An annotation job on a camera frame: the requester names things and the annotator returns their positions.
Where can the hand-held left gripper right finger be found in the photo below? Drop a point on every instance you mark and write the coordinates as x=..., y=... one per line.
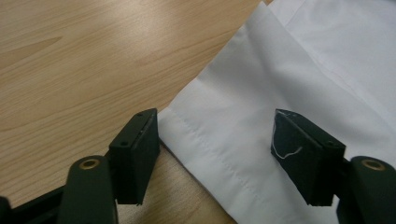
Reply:
x=308, y=161

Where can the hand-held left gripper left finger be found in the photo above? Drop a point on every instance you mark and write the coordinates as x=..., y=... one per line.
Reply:
x=137, y=161

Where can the white short-sleeved shirt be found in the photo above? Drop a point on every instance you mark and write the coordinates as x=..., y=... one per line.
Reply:
x=249, y=93

